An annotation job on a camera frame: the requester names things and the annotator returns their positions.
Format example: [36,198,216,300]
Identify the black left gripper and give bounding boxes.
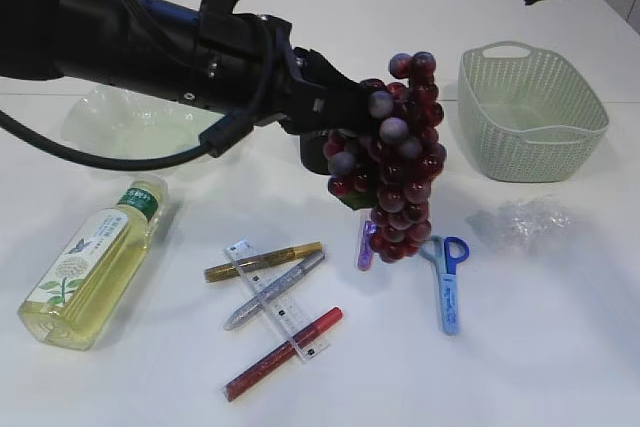
[198,14,377,135]

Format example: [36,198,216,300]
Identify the purple artificial grape bunch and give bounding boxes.
[323,51,446,263]

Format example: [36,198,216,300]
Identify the clear plastic sheet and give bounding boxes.
[466,198,575,251]

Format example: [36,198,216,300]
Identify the yellow tea bottle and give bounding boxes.
[18,175,168,351]

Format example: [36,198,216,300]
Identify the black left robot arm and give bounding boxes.
[1,0,374,135]

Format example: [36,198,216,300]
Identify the black mesh pen holder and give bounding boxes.
[299,130,329,176]

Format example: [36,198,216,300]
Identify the green plastic woven basket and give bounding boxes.
[458,41,609,183]

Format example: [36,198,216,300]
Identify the green wavy glass plate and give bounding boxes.
[61,85,222,160]

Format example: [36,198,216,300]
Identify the gold glitter pen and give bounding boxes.
[203,242,323,283]

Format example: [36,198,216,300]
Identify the silver glitter pen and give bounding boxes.
[224,251,325,331]

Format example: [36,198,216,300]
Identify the clear plastic ruler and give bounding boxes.
[223,240,328,361]

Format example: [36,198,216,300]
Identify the red glitter pen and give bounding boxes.
[223,307,344,402]

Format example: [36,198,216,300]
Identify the pink purple scissors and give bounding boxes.
[356,211,376,272]

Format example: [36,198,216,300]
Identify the blue scissors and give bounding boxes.
[420,236,470,336]

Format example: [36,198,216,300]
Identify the black cable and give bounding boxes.
[0,0,281,171]

